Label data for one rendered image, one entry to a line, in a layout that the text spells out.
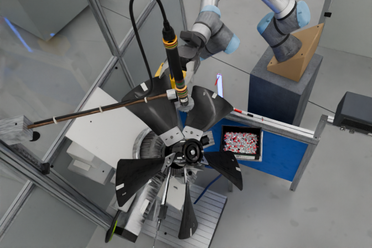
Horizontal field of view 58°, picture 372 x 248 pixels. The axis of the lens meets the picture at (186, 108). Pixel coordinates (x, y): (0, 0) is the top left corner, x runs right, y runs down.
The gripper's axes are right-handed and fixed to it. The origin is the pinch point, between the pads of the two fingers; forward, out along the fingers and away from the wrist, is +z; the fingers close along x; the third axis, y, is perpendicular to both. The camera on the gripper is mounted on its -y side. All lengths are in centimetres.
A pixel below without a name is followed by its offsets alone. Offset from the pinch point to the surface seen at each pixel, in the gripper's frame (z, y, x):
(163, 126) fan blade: 2.7, 34.8, 9.3
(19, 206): 54, 65, 70
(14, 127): 33, 8, 49
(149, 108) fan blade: -0.2, 28.4, 15.9
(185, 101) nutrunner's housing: -1.7, 15.8, -1.5
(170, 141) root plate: 6.0, 40.6, 5.6
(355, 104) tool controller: -37, 40, -62
